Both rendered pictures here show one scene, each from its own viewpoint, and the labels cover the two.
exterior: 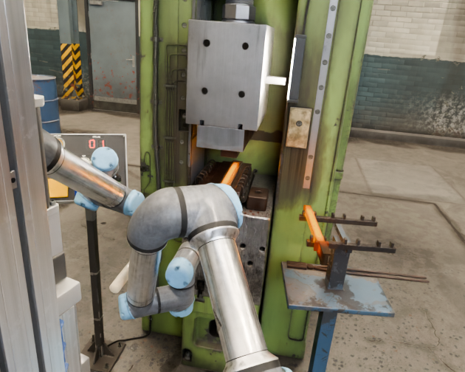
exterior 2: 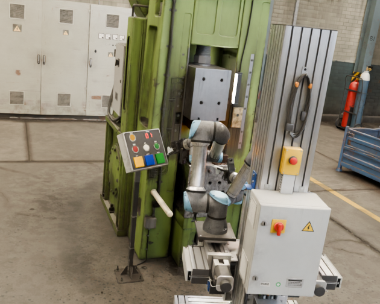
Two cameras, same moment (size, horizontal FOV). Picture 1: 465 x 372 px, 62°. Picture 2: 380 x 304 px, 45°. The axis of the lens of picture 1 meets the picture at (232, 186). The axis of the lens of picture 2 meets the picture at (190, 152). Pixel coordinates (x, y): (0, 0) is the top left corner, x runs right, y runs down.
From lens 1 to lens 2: 2.44 m
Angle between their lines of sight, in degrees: 29
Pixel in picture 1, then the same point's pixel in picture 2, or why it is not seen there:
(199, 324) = (189, 238)
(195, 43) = (198, 79)
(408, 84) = not seen: hidden behind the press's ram
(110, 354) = (136, 272)
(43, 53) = not seen: outside the picture
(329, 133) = (250, 119)
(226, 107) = (211, 110)
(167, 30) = (172, 70)
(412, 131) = not seen: hidden behind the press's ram
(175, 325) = (162, 249)
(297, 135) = (236, 121)
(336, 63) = (253, 85)
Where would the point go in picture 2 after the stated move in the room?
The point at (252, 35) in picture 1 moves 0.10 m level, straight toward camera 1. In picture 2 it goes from (225, 75) to (232, 77)
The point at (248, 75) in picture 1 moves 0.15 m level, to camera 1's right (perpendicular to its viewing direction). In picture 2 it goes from (222, 93) to (238, 94)
